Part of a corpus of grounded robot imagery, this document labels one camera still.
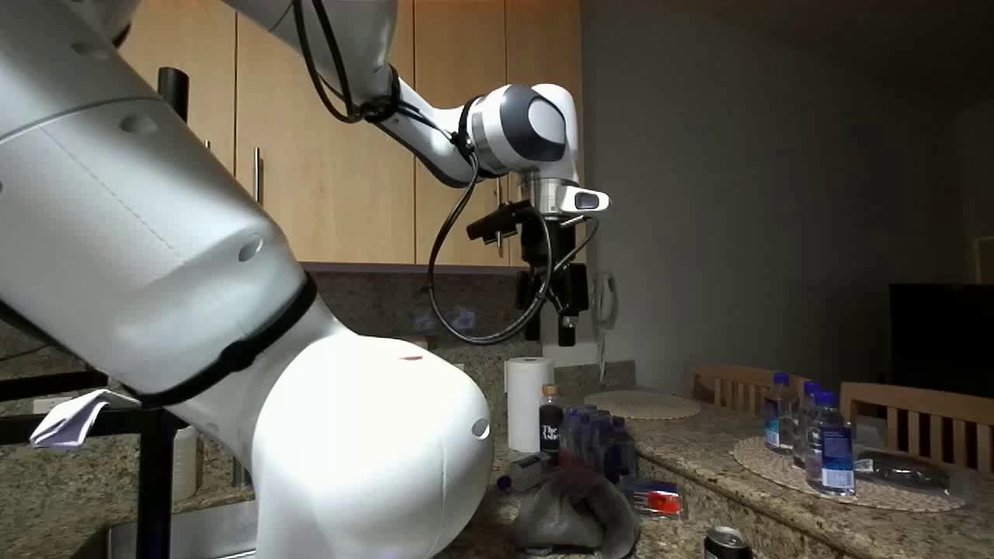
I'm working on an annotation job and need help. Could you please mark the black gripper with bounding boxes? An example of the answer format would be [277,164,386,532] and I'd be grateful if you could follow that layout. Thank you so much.
[515,214,591,350]

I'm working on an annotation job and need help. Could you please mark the gray cloth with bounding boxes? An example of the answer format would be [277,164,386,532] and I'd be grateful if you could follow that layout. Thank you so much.
[493,459,639,553]

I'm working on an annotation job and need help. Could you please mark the white paper towel roll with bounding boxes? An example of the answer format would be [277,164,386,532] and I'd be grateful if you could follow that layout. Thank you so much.
[500,354,556,457]

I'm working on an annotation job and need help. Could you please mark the small black bottle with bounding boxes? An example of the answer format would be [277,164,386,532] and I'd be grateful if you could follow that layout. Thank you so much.
[539,382,565,459]

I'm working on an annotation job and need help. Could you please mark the red packet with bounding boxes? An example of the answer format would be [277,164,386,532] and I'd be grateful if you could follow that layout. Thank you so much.
[635,481,689,522]

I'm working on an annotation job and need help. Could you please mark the clear water bottle blue label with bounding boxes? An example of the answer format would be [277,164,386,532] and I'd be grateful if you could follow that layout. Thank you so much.
[806,387,862,502]
[792,379,830,469]
[760,369,797,454]

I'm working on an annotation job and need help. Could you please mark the dark soda can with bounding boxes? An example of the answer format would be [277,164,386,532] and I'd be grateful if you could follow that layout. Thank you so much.
[703,522,755,559]

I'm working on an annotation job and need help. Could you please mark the dark glossy packet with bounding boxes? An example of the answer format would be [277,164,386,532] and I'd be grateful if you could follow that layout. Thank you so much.
[853,446,957,490]

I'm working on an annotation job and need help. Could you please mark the dark television screen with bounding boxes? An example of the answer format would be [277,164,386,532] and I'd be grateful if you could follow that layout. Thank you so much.
[890,280,994,396]

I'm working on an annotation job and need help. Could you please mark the white plastic bottle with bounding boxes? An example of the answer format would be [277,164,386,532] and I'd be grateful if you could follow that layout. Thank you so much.
[169,423,202,505]

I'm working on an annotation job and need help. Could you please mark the steel sink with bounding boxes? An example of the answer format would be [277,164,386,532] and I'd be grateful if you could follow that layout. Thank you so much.
[105,498,262,559]

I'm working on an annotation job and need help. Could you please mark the black metal stand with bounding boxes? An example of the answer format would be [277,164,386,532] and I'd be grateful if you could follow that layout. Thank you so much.
[0,66,199,559]

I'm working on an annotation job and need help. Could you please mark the crumpled white paper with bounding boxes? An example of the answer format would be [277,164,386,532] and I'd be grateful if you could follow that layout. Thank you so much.
[28,385,144,450]

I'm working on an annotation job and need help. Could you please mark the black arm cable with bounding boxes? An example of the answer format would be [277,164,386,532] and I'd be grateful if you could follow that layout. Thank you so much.
[293,0,604,346]

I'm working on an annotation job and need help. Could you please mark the light wooden wall cabinets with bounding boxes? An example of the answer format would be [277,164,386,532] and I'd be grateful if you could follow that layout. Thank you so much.
[119,0,585,271]

